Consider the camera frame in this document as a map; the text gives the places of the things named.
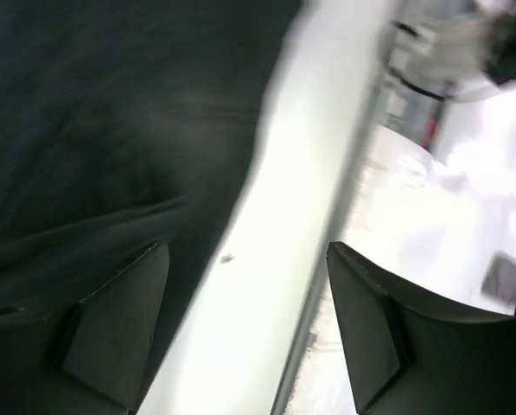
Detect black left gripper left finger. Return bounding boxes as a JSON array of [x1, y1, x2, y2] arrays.
[[0, 243, 169, 414]]

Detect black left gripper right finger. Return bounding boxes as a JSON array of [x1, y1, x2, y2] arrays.
[[327, 242, 516, 415]]

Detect black denim trousers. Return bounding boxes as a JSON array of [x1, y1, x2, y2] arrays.
[[0, 0, 310, 390]]

